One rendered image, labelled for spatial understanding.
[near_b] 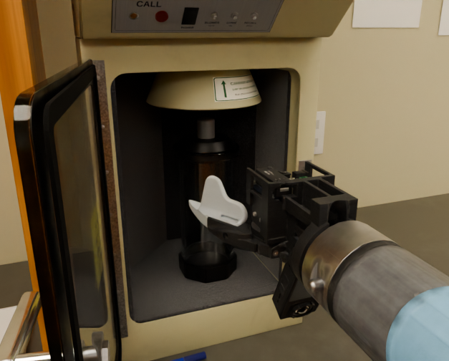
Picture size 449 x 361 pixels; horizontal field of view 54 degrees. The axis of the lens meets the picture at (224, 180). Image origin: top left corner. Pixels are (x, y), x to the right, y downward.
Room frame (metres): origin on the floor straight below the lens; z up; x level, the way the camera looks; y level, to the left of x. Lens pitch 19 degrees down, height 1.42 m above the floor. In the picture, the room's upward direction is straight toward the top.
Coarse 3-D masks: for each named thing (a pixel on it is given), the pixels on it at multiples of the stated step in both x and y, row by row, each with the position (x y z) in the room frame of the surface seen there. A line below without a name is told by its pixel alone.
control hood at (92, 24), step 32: (96, 0) 0.47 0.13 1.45; (288, 0) 0.54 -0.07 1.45; (320, 0) 0.55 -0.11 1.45; (352, 0) 0.57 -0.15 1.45; (96, 32) 0.50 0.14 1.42; (192, 32) 0.54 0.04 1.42; (224, 32) 0.55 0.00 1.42; (256, 32) 0.57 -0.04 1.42; (288, 32) 0.58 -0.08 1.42; (320, 32) 0.60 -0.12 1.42
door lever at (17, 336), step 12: (24, 300) 0.31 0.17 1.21; (36, 300) 0.31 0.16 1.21; (24, 312) 0.29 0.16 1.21; (36, 312) 0.30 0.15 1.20; (12, 324) 0.28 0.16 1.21; (24, 324) 0.28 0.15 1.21; (12, 336) 0.27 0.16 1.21; (24, 336) 0.27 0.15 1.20; (0, 348) 0.25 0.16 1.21; (12, 348) 0.25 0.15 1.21; (24, 348) 0.26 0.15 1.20; (0, 360) 0.24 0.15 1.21; (12, 360) 0.24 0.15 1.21; (24, 360) 0.25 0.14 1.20; (36, 360) 0.25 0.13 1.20; (48, 360) 0.25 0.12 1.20
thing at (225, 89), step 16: (160, 80) 0.64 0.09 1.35; (176, 80) 0.62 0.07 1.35; (192, 80) 0.61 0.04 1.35; (208, 80) 0.61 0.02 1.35; (224, 80) 0.61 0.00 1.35; (240, 80) 0.63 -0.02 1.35; (160, 96) 0.62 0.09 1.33; (176, 96) 0.61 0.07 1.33; (192, 96) 0.60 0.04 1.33; (208, 96) 0.60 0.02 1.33; (224, 96) 0.60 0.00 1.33; (240, 96) 0.62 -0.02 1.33; (256, 96) 0.65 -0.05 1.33
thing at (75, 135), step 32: (32, 96) 0.23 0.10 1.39; (64, 128) 0.30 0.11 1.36; (96, 128) 0.48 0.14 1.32; (32, 160) 0.21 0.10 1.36; (64, 160) 0.29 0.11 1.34; (96, 160) 0.45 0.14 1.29; (32, 192) 0.21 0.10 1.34; (64, 192) 0.27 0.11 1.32; (96, 192) 0.43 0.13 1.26; (32, 224) 0.21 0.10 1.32; (96, 224) 0.40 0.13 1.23; (96, 256) 0.38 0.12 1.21; (96, 288) 0.36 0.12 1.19; (96, 320) 0.34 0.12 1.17
